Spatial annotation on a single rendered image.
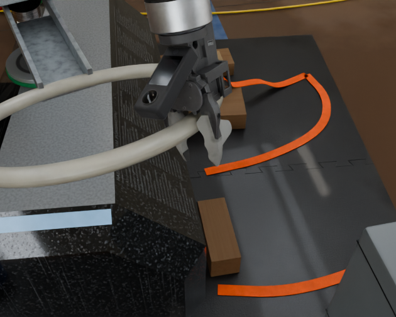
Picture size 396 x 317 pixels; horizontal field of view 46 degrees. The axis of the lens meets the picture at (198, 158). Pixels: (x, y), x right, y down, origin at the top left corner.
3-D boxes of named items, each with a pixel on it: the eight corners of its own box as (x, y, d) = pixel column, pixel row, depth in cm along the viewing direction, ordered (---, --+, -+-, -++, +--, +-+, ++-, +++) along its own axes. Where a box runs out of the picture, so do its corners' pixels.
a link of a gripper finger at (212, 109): (229, 134, 70) (209, 79, 67) (224, 139, 69) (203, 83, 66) (205, 137, 73) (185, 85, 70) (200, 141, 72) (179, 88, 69)
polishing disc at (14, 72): (2, 87, 140) (1, 83, 139) (10, 46, 154) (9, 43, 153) (75, 79, 142) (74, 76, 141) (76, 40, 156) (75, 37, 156)
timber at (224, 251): (239, 272, 191) (241, 256, 182) (210, 277, 189) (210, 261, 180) (223, 213, 211) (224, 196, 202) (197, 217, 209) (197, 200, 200)
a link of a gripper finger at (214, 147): (247, 151, 75) (227, 97, 73) (227, 168, 71) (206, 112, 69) (231, 152, 78) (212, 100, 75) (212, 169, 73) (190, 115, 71)
